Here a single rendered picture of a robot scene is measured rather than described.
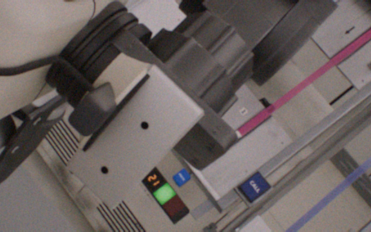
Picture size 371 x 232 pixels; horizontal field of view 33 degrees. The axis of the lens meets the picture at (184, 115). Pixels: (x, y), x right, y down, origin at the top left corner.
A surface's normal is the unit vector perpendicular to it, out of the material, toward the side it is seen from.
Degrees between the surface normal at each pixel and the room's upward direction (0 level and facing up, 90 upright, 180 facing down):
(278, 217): 0
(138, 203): 90
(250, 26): 37
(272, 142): 45
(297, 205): 0
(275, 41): 65
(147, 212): 85
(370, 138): 90
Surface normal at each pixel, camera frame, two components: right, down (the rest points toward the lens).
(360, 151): -0.55, 0.21
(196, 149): -0.65, 0.68
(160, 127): -0.29, 0.30
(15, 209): 0.57, -0.62
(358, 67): 0.01, -0.29
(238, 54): 0.57, 0.14
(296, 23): 0.29, -0.28
